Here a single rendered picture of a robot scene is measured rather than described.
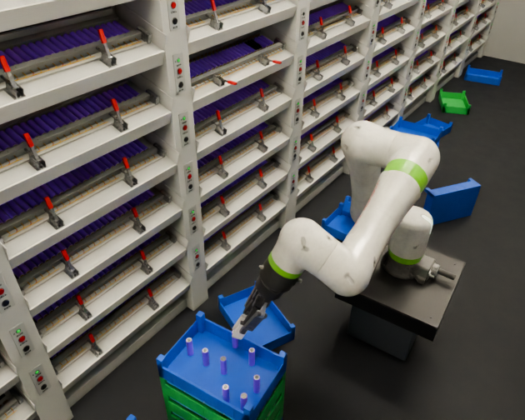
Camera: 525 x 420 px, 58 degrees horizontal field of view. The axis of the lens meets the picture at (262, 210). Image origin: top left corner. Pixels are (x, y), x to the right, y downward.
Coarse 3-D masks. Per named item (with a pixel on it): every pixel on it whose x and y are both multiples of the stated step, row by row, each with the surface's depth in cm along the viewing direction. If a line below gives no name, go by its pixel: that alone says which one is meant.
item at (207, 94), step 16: (272, 32) 194; (288, 48) 193; (256, 64) 180; (272, 64) 184; (288, 64) 195; (240, 80) 171; (256, 80) 181; (192, 96) 153; (208, 96) 160; (224, 96) 169
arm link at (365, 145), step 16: (352, 128) 135; (368, 128) 133; (384, 128) 133; (352, 144) 134; (368, 144) 132; (384, 144) 130; (352, 160) 138; (368, 160) 134; (384, 160) 131; (352, 176) 148; (368, 176) 145; (352, 192) 159; (368, 192) 153; (352, 208) 167
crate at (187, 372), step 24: (192, 336) 142; (216, 336) 143; (168, 360) 134; (192, 360) 136; (216, 360) 136; (240, 360) 136; (264, 360) 137; (192, 384) 124; (216, 384) 130; (240, 384) 130; (264, 384) 130; (216, 408) 125; (240, 408) 124
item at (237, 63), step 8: (264, 48) 185; (272, 48) 188; (248, 56) 178; (256, 56) 181; (232, 64) 172; (240, 64) 175; (208, 72) 164; (216, 72) 165; (192, 80) 158; (200, 80) 160; (208, 80) 163
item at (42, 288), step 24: (144, 192) 169; (168, 192) 171; (120, 216) 160; (144, 216) 164; (168, 216) 167; (72, 240) 148; (96, 240) 152; (120, 240) 155; (144, 240) 162; (24, 264) 138; (48, 264) 140; (72, 264) 145; (96, 264) 147; (24, 288) 135; (48, 288) 137; (72, 288) 143
